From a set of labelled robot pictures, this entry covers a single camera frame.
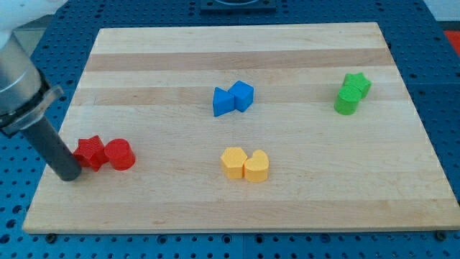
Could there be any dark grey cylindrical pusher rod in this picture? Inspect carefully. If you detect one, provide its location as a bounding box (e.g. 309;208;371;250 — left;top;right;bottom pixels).
22;117;82;181

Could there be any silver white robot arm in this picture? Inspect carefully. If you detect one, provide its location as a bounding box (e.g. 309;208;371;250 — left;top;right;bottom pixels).
1;0;66;135

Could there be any red star block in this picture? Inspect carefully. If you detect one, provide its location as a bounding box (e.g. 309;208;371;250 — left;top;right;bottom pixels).
73;135;109;172

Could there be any light wooden board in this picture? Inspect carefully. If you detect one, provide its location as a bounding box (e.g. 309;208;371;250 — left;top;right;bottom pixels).
23;22;459;234

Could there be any blue triangle block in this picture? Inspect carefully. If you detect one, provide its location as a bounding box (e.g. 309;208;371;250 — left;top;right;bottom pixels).
212;87;234;117

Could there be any green cylinder block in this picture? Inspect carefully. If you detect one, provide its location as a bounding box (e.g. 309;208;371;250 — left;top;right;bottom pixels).
333;86;362;115

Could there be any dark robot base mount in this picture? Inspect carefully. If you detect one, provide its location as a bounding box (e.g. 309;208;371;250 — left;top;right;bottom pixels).
200;0;277;14

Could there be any blue cube block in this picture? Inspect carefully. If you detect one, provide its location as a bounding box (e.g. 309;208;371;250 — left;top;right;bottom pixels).
228;81;254;112

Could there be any green star block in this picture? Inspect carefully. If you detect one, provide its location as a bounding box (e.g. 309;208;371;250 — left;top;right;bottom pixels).
342;73;372;98

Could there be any red cylinder block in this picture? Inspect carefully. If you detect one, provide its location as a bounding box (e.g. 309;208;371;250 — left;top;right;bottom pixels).
104;138;136;171

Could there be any yellow heart block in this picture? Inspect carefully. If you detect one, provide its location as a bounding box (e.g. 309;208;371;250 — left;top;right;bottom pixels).
244;150;270;183

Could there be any yellow hexagon block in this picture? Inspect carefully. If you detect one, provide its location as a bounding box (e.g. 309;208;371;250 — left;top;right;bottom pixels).
220;147;248;179

